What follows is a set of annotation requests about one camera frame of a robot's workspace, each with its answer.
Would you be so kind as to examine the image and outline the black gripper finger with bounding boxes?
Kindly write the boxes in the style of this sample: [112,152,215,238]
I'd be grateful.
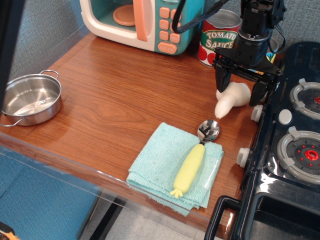
[215,65,232,93]
[249,80,274,106]

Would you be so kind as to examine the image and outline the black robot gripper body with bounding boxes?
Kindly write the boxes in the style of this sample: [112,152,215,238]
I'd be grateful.
[213,0,284,77]

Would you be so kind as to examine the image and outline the white plush mushroom toy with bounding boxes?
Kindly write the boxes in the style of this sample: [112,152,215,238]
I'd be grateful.
[214,82,251,119]

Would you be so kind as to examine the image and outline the teal toy microwave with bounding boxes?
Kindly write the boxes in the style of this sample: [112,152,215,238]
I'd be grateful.
[80,0,200,56]

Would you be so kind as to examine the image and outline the pineapple slices can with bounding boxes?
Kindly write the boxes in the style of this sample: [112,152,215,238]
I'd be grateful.
[266,36,279,64]

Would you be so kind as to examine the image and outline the tomato sauce can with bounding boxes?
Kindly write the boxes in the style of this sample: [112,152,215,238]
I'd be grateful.
[197,9,242,66]

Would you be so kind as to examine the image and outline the light blue folded cloth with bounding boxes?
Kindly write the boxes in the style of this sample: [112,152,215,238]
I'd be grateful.
[126,122,224,216]

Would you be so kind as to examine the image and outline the black toy stove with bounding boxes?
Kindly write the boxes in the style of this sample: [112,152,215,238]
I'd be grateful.
[205,41,320,240]

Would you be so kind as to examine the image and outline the stainless steel pot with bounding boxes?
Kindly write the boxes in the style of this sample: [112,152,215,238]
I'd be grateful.
[0,69,62,128]

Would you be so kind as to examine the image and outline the orange plush toy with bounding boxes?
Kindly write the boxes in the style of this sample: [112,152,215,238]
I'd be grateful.
[0,231,20,240]

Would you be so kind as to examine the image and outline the spoon with yellow handle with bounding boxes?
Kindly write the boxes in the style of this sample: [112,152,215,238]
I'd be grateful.
[170,119,220,199]

